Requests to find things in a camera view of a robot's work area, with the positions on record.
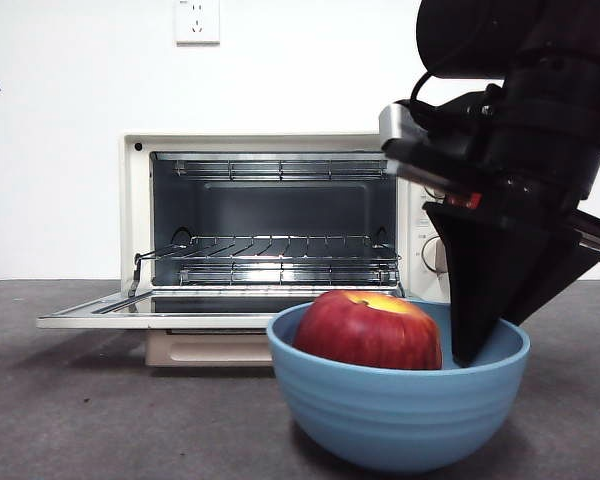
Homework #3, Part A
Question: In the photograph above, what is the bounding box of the red apple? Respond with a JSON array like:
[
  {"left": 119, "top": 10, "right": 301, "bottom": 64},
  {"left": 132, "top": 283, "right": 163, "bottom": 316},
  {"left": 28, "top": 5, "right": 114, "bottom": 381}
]
[{"left": 293, "top": 289, "right": 444, "bottom": 372}]

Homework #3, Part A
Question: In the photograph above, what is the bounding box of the blue ribbed bowl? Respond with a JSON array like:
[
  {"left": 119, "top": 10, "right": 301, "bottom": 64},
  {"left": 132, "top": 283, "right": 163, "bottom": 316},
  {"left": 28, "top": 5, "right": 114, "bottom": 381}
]
[{"left": 266, "top": 299, "right": 532, "bottom": 476}]

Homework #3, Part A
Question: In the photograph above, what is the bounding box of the glass oven door with handle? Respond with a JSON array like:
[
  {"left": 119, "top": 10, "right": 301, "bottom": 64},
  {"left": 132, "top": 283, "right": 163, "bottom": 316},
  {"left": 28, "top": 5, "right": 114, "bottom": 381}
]
[{"left": 36, "top": 252, "right": 315, "bottom": 369}]

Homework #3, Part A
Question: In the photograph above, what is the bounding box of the cream oven dial knob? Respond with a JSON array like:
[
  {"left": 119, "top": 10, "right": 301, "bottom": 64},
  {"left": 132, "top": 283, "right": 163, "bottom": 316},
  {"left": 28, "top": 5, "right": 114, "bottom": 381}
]
[{"left": 421, "top": 235, "right": 450, "bottom": 276}]

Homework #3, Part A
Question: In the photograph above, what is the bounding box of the cream Toshiba toaster oven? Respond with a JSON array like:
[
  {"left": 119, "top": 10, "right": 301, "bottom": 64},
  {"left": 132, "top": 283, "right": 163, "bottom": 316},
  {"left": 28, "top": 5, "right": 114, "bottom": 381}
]
[{"left": 118, "top": 130, "right": 452, "bottom": 306}]

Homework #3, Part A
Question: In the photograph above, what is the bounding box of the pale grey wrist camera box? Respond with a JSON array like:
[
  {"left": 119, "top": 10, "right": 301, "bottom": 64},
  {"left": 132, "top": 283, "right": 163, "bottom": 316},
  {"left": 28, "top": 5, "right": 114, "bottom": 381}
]
[{"left": 378, "top": 101, "right": 434, "bottom": 151}]

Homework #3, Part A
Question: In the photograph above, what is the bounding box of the black camera cable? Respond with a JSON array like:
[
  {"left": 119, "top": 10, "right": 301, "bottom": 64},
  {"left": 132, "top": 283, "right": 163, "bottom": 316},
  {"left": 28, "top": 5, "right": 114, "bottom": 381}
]
[{"left": 408, "top": 71, "right": 437, "bottom": 117}]

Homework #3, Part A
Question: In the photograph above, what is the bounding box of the metal wire oven rack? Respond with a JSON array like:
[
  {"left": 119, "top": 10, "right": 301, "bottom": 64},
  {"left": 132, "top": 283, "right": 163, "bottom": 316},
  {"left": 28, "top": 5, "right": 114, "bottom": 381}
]
[{"left": 134, "top": 234, "right": 403, "bottom": 262}]

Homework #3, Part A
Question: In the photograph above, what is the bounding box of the white wall power socket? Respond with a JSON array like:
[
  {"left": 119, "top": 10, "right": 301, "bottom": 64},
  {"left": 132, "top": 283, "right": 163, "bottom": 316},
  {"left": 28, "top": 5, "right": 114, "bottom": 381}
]
[{"left": 175, "top": 0, "right": 221, "bottom": 47}]

